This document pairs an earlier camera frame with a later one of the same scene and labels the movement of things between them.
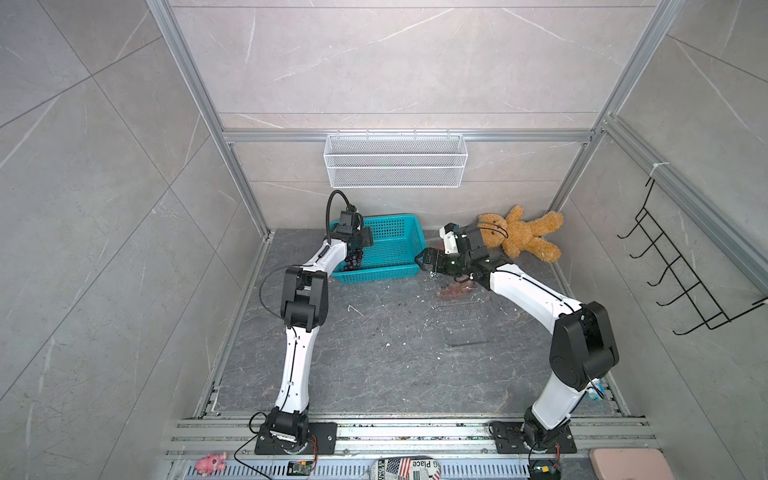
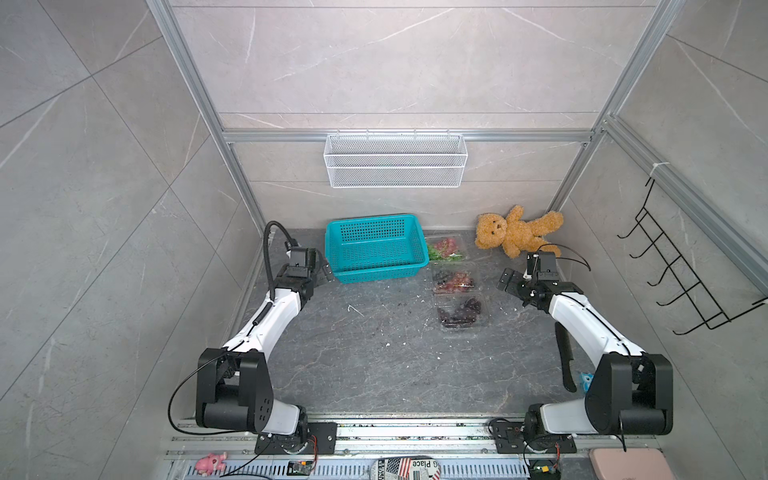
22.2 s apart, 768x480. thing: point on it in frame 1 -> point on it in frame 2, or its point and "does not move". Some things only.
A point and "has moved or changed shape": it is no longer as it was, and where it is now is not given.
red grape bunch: [455, 289] does not move
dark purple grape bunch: [353, 261] -> [461, 315]
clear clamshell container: [473, 296] has moved or changed shape
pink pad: [629, 464] does not move
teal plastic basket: [397, 241] does not move
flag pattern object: [405, 468] does not move
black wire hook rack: [709, 313] does not move
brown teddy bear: [515, 235] does not move
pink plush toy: [206, 466] does not move
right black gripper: [430, 253] -> [512, 288]
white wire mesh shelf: [396, 161] does not move
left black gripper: [367, 237] -> [324, 269]
